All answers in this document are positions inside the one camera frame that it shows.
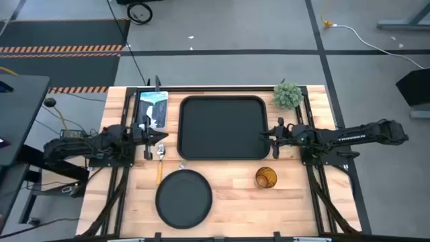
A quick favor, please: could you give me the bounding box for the yellow-handled metal spoon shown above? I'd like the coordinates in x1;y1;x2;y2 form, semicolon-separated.
155;143;167;185

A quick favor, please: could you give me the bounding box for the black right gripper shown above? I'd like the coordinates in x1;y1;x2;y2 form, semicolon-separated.
260;118;297;159

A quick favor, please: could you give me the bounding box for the waterfall picture book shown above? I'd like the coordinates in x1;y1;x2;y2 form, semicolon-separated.
136;90;169;130

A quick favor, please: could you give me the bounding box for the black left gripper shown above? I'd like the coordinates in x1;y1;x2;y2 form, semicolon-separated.
130;116;169;161

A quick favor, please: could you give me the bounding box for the coiled black cable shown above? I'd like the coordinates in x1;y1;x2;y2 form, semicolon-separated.
126;1;154;26

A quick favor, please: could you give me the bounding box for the black aluminium table frame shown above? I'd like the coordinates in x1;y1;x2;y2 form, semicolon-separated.
79;85;372;242

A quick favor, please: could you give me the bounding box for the long black floor cable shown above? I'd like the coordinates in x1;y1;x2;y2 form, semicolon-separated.
106;0;151;87

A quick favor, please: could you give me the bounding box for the white floor cable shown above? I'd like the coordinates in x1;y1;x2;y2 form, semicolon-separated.
332;24;426;70

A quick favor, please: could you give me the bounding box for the grey metal foot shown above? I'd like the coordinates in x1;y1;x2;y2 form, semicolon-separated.
409;110;430;120

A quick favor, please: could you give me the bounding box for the black desk stand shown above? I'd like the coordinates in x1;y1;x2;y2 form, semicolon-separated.
0;144;90;233

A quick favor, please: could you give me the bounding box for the dark grey desk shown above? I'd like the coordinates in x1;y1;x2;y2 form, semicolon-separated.
0;74;51;167

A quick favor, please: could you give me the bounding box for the black rectangular tray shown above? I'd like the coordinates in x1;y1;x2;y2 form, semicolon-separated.
177;95;271;161

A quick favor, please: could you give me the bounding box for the yellow cable with plug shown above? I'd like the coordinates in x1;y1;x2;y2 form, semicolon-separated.
320;0;335;28

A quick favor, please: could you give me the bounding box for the black floor mat striped edge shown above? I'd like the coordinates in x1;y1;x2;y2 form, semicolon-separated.
0;18;131;88

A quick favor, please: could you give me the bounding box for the amber glass cup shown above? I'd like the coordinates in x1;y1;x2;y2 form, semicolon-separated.
255;166;278;189

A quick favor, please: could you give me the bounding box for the black round plate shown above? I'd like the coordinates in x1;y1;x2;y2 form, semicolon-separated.
155;169;214;230

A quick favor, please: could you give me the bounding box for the orange black striped strip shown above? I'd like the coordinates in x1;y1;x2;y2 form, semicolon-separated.
48;86;110;94

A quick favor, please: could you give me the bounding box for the small green artificial plant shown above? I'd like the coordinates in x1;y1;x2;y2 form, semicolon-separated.
272;79;304;110

